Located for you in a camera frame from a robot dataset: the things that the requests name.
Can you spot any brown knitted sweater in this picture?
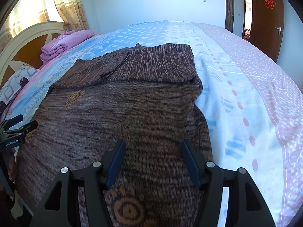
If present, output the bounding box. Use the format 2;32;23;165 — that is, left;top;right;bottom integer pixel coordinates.
16;44;213;226

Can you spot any person's left hand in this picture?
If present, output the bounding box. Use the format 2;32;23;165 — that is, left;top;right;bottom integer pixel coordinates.
8;148;16;181

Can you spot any white patterned pillow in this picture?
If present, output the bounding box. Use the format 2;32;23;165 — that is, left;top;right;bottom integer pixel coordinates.
1;65;40;119

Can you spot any cream wooden headboard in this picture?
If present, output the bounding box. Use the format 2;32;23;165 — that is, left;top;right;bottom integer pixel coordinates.
1;21;65;86

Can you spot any blue pink patterned bedsheet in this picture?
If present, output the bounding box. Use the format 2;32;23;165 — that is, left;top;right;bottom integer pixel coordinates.
7;21;302;226

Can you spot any folded pink quilt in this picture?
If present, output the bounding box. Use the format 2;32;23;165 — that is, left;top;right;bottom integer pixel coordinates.
40;30;94;64

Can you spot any beige patterned curtain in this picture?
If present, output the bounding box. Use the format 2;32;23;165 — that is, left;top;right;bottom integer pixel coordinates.
54;0;90;31

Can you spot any brown wooden door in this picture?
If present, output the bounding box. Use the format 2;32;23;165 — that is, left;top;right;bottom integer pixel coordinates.
250;0;284;61

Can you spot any red paper door decoration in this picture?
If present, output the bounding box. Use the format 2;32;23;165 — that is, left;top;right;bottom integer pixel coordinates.
263;0;276;9

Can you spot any silver door handle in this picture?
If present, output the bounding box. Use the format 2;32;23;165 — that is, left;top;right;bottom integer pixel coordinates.
274;27;281;35

